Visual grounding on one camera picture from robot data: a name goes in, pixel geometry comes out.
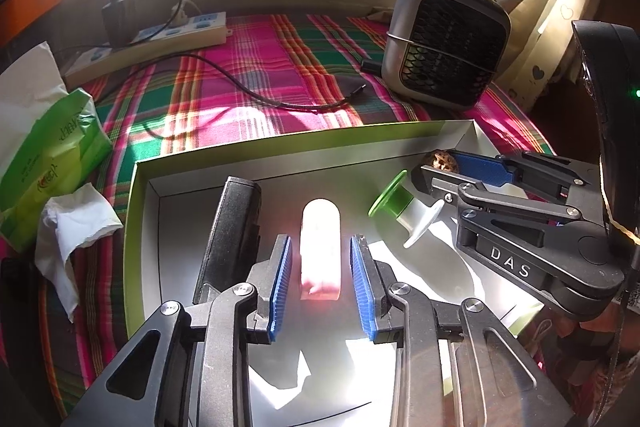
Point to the green white thread spool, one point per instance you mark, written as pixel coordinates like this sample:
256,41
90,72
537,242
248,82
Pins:
411,213

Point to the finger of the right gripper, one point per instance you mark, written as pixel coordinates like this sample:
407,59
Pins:
450,194
548,177

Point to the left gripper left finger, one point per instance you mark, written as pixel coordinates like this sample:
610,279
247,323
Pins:
195,357

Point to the grey mini fan heater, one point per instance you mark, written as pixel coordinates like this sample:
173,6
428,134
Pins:
444,52

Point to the walnut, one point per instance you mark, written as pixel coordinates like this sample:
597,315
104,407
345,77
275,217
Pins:
440,160

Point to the crumpled white tissue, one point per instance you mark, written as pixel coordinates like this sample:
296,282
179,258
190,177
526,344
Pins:
69,222

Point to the right hand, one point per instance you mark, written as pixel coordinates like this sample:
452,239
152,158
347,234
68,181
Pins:
587,348

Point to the orange box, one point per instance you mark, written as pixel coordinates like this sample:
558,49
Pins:
17,15

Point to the black comb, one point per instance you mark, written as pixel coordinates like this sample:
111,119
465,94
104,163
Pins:
20,333

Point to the pink cylindrical case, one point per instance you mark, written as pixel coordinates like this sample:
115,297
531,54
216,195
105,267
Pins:
320,249

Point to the green tissue pack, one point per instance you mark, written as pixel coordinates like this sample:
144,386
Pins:
51,140

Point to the green cardboard box tray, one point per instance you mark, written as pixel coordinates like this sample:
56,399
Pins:
317,188

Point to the black charger adapter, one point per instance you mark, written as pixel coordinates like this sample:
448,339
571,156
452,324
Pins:
120,22

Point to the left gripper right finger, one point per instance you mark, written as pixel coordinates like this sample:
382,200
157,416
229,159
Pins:
456,365

